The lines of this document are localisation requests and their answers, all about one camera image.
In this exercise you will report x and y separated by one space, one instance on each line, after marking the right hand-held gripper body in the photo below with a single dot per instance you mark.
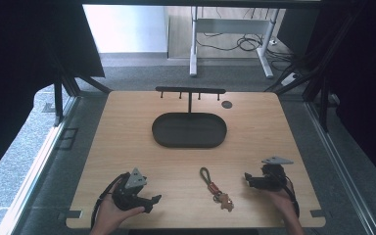
274 178

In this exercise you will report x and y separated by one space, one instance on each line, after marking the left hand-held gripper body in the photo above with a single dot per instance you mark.
127 196

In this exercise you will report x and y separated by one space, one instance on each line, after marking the black key rack with tray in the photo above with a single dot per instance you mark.
189 130

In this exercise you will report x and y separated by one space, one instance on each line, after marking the person's left hand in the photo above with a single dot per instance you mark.
109 215

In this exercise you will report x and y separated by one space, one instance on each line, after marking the person's right hand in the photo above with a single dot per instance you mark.
282 204

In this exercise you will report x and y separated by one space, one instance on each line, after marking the dark round table grommet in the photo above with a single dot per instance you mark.
226 104

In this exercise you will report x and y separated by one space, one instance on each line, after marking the black metal stand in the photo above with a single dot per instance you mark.
323 104
58 101

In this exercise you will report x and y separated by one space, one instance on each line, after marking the white power strip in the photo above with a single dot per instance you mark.
290 78

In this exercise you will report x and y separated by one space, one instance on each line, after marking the black curtain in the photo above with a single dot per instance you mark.
13 65
365 81

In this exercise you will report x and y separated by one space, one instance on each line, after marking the white desk frame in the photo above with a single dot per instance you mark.
194 49

